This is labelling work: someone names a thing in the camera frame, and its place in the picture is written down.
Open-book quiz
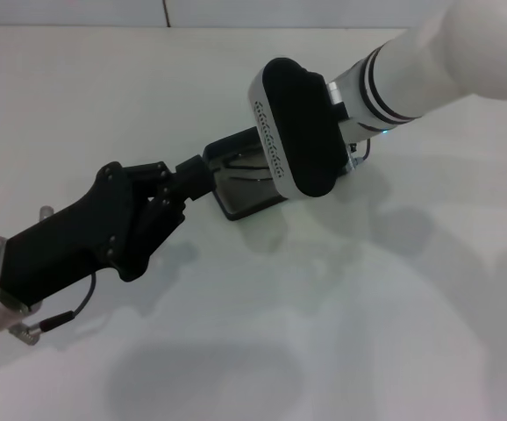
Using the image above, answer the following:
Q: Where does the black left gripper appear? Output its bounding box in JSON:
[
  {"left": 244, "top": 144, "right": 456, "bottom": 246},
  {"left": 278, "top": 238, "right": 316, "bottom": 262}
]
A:
[{"left": 0, "top": 155, "right": 218, "bottom": 309}]

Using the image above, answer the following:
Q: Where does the black glasses case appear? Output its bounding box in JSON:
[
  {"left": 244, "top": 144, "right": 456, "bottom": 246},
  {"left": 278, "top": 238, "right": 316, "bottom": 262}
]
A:
[{"left": 201, "top": 126, "right": 356, "bottom": 222}]

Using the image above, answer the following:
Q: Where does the left gripper cable with plug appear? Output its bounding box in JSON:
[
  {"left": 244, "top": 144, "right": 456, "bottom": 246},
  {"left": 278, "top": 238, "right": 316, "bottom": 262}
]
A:
[{"left": 9, "top": 273, "right": 97, "bottom": 346}]

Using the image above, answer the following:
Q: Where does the gripper cable with plug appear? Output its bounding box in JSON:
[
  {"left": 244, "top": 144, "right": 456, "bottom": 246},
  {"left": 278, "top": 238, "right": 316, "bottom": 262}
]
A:
[
  {"left": 9, "top": 273, "right": 97, "bottom": 346},
  {"left": 346, "top": 134, "right": 372, "bottom": 171}
]

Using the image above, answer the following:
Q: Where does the right gripper cable with plug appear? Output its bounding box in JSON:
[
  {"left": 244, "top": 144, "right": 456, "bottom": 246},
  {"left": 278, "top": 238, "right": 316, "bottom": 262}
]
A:
[{"left": 346, "top": 134, "right": 372, "bottom": 171}]

